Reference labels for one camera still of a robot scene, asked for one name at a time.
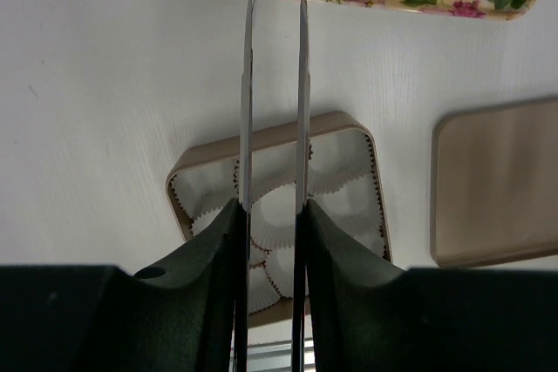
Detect gold tin lid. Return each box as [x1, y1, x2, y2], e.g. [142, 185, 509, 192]
[430, 96, 557, 267]

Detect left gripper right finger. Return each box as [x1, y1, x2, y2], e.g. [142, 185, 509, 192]
[302, 202, 557, 371]

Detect gold tin box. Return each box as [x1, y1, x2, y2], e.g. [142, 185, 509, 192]
[166, 112, 391, 327]

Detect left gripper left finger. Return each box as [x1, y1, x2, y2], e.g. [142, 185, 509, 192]
[1, 200, 245, 371]

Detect metal tongs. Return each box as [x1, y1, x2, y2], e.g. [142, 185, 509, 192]
[233, 0, 313, 372]

